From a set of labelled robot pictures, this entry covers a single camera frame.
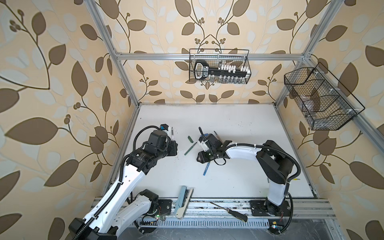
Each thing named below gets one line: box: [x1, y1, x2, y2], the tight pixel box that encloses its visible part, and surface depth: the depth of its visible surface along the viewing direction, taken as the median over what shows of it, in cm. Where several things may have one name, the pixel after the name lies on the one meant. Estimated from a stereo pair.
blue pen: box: [203, 162, 211, 176], surface depth 90 cm
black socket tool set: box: [194, 60, 252, 84], surface depth 86 cm
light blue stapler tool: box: [174, 185, 194, 219], surface depth 75 cm
